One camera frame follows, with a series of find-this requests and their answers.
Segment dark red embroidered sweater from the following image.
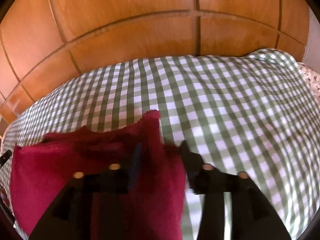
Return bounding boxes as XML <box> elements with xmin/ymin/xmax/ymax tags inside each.
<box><xmin>10</xmin><ymin>110</ymin><xmax>185</xmax><ymax>239</ymax></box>

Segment green white checkered bedspread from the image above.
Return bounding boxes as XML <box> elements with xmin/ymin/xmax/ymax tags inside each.
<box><xmin>1</xmin><ymin>49</ymin><xmax>319</xmax><ymax>239</ymax></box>

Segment floral patterned bed sheet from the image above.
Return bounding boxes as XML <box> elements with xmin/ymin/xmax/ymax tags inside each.
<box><xmin>298</xmin><ymin>62</ymin><xmax>320</xmax><ymax>102</ymax></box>

